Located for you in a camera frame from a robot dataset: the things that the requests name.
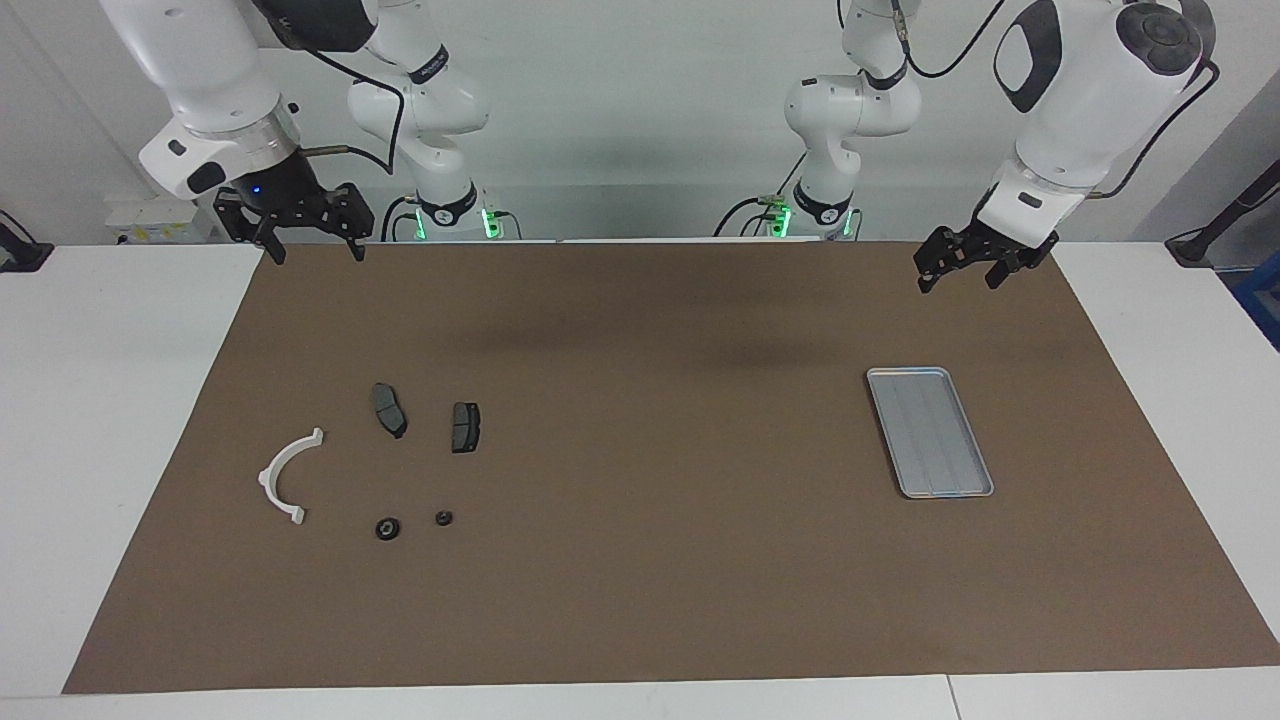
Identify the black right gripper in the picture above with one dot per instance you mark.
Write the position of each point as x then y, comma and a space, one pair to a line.
275, 192

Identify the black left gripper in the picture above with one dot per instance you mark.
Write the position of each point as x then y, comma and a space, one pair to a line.
1005, 240

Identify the large black bearing gear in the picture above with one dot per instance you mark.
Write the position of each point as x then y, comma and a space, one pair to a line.
388, 529

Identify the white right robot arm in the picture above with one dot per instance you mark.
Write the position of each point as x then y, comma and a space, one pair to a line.
200, 60

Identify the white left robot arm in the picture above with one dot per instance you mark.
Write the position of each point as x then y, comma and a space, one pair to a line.
1090, 90

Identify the silver metal tray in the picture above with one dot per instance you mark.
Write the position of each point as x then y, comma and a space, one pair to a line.
930, 430

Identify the white background box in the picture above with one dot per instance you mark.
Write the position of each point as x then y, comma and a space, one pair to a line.
150, 222

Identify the dark rounded brake pad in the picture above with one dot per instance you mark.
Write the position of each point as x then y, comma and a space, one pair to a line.
388, 410

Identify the dark rectangular brake pad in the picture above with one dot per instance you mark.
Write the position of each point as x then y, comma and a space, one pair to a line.
466, 428

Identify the black table clamp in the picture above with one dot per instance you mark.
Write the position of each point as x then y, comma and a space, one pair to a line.
20, 255

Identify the blue crate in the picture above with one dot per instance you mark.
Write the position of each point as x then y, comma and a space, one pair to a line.
1262, 300

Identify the brown table mat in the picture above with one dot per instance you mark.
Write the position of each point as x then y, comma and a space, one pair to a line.
640, 580

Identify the white curved plastic bracket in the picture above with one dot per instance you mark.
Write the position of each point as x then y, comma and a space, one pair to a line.
268, 480

